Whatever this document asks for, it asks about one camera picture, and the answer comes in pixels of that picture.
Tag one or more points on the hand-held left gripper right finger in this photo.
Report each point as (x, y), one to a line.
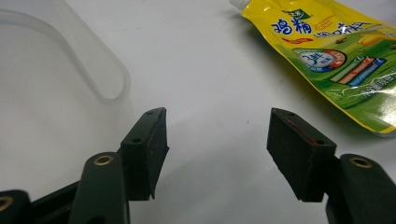
(299, 155)

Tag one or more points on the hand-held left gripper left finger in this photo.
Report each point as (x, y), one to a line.
(141, 155)

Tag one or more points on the yellow green seasoning pouch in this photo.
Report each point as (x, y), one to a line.
(342, 56)

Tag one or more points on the clear plastic container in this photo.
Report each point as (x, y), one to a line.
(40, 77)

